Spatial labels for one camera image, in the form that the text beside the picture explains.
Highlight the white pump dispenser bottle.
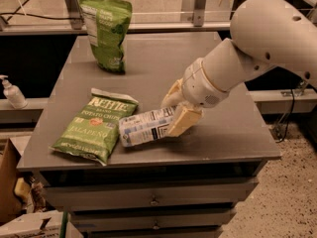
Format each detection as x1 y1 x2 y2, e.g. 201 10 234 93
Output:
0 75 28 109

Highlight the white cardboard box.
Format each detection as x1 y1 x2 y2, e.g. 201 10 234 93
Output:
0 210 84 238

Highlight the blue plastic water bottle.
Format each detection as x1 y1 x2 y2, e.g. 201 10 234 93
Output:
119 107 175 147

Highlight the black cable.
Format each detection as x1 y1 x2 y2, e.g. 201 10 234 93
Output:
0 0 82 22

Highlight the green jalapeno chip bag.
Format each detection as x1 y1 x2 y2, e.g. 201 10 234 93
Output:
52 88 139 166

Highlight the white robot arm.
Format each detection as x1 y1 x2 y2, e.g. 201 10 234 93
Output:
161 0 317 137

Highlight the green standing snack bag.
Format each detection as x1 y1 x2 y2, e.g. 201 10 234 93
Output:
79 0 132 73

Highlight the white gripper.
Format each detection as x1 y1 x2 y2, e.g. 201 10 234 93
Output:
160 59 229 137

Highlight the brown cardboard box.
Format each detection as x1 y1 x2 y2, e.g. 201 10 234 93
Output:
0 139 22 224

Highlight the metal frame rail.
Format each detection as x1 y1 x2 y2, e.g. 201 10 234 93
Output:
0 0 317 36

